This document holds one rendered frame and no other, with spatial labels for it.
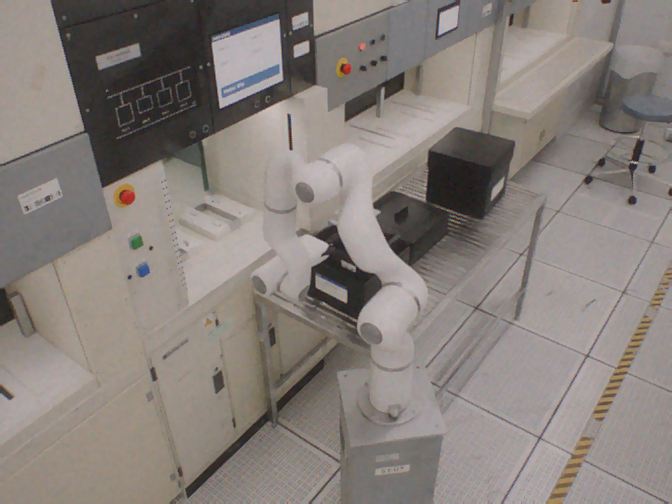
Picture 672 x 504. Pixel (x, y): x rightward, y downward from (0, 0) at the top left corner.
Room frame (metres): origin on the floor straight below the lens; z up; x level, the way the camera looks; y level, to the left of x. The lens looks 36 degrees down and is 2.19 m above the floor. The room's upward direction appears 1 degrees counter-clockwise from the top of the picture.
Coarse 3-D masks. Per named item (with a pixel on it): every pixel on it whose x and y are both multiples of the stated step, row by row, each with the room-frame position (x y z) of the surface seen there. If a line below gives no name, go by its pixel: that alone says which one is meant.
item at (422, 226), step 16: (384, 208) 2.12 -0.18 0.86; (400, 208) 2.12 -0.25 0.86; (416, 208) 2.12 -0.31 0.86; (432, 208) 2.12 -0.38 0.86; (384, 224) 2.00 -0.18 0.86; (400, 224) 2.00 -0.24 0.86; (416, 224) 2.00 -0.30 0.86; (432, 224) 2.00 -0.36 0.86; (400, 240) 1.90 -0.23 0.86; (416, 240) 1.89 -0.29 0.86; (432, 240) 1.99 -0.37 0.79; (416, 256) 1.90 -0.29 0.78
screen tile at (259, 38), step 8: (256, 32) 1.85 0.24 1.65; (264, 32) 1.88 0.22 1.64; (256, 40) 1.85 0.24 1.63; (264, 40) 1.87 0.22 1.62; (272, 40) 1.90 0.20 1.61; (272, 48) 1.90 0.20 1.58; (256, 56) 1.84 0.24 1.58; (264, 56) 1.87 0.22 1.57; (272, 56) 1.90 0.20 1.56; (256, 64) 1.84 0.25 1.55; (264, 64) 1.87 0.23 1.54
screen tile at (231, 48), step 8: (232, 40) 1.77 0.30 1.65; (216, 48) 1.72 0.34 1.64; (224, 48) 1.74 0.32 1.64; (232, 48) 1.77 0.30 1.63; (240, 48) 1.79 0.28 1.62; (224, 56) 1.74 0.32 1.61; (240, 56) 1.79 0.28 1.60; (248, 56) 1.81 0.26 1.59; (232, 64) 1.76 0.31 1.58; (240, 64) 1.79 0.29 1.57; (224, 72) 1.73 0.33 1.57; (232, 72) 1.76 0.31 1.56; (240, 72) 1.78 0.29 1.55; (224, 80) 1.73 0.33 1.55
